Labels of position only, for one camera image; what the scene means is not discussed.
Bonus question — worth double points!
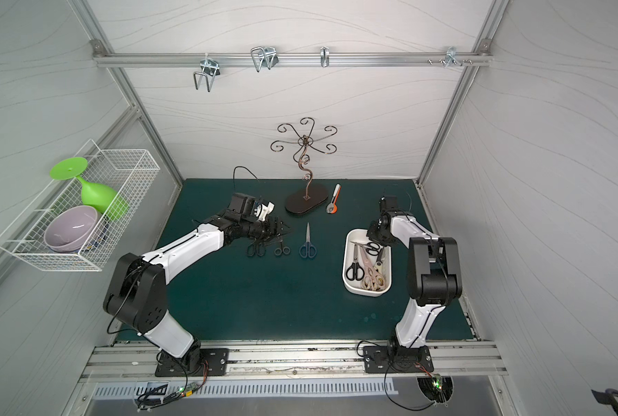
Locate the lilac bowl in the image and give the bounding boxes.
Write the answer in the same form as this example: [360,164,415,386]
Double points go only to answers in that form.
[43,206,102,253]

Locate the black handled scissors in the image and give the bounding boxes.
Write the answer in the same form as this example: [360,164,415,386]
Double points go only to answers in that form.
[345,243,365,282]

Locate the white wire basket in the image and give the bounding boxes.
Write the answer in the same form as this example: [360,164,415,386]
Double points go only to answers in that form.
[0,140,160,272]

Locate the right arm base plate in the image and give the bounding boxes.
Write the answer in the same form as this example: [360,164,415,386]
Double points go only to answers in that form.
[360,345,435,375]

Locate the double prong metal hook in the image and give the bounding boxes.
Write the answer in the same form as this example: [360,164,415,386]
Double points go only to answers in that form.
[193,56,221,92]

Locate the white storage box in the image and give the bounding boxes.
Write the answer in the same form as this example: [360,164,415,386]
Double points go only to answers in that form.
[342,229,392,297]

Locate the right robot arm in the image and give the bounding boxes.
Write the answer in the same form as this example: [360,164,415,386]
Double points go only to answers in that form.
[367,196,463,359]

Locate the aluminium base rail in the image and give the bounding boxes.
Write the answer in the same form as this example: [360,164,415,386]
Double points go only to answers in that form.
[79,340,507,383]

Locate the green plastic goblet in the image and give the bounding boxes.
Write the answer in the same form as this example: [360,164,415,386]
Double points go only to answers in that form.
[49,157,129,221]

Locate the large black scissors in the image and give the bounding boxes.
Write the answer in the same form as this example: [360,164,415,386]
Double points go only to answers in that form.
[247,239,267,258]

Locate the dark metal jewelry stand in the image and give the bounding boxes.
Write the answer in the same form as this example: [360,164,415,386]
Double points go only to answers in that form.
[270,117,338,216]

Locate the metal loop hook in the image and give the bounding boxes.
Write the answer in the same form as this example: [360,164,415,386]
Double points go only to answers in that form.
[250,46,279,73]

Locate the small black scissors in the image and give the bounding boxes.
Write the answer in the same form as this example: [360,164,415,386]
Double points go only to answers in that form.
[274,237,291,257]

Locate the small metal hook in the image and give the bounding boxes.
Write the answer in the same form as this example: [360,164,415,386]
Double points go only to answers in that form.
[319,47,330,69]

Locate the right metal hook cluster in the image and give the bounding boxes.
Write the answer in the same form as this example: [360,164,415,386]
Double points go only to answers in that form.
[427,47,473,68]

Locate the white vent strip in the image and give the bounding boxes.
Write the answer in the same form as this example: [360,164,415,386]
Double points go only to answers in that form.
[92,378,398,400]

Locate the beige scissors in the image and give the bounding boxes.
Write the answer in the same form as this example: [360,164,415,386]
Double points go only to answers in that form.
[361,266,385,291]

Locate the blue handled scissors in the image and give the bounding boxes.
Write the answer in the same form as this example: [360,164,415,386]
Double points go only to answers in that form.
[299,223,318,259]

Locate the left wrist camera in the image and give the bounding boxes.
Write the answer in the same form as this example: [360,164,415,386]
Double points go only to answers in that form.
[227,192,274,222]

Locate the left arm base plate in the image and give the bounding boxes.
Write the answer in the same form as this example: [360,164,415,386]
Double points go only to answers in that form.
[154,348,229,378]

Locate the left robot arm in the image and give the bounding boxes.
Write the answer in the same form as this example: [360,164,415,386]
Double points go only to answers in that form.
[103,215,290,375]

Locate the pink scissors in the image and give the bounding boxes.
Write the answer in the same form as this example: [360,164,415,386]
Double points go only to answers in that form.
[366,266,386,291]

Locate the aluminium top rail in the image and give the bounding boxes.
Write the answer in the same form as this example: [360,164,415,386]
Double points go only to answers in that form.
[94,50,494,69]

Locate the left base cables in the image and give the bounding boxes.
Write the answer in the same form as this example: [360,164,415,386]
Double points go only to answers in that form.
[134,358,210,412]

